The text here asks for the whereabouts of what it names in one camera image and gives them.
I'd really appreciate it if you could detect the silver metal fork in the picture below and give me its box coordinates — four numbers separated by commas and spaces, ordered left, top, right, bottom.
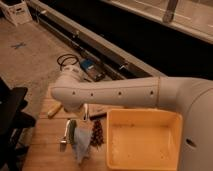
60, 119, 70, 152

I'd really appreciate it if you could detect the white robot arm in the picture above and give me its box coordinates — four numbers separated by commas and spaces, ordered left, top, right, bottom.
51, 65, 213, 171

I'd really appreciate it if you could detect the blue power box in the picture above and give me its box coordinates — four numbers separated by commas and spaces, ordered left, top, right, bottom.
80, 59, 105, 82

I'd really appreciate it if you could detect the yellow toy banana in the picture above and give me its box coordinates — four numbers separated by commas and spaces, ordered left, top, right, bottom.
47, 103, 62, 118

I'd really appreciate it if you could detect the green toy pepper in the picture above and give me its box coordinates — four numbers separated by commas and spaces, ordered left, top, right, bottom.
69, 120, 77, 145

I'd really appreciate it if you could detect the light blue cloth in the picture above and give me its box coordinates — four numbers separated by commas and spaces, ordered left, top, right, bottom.
73, 128, 92, 164

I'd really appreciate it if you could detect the yellow plastic bin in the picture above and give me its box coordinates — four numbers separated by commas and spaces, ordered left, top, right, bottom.
106, 109, 182, 171

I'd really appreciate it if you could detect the black chair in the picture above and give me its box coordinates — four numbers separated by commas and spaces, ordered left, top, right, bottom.
0, 77, 36, 171

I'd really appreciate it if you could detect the white cardboard box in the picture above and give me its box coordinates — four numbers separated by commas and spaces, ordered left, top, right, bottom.
0, 0, 32, 26

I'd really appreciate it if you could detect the black handled tool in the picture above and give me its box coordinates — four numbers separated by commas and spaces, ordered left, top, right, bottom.
90, 112, 107, 120

